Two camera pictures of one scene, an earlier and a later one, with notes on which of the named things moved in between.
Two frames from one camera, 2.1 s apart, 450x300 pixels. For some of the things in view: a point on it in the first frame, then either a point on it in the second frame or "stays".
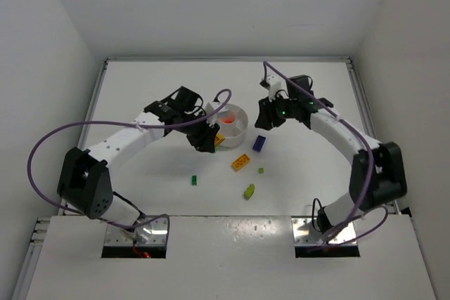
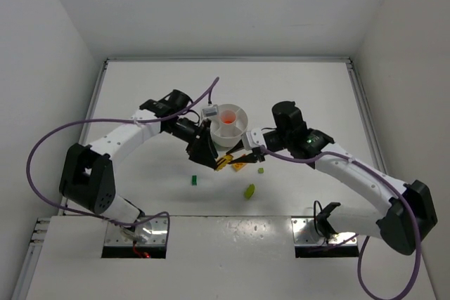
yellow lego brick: x=219 y=140 → x=228 y=159
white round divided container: x=233 y=124 stays
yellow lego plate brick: x=240 y=162 stays
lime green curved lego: x=249 y=192 stays
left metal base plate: x=153 y=233 stays
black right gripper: x=266 y=114 → x=259 y=149
